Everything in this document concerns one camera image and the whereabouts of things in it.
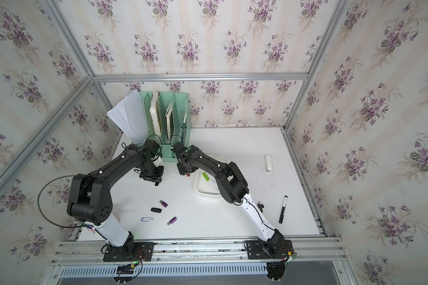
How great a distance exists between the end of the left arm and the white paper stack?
30cm

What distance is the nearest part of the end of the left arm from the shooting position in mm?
763

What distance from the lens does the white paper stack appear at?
92 cm
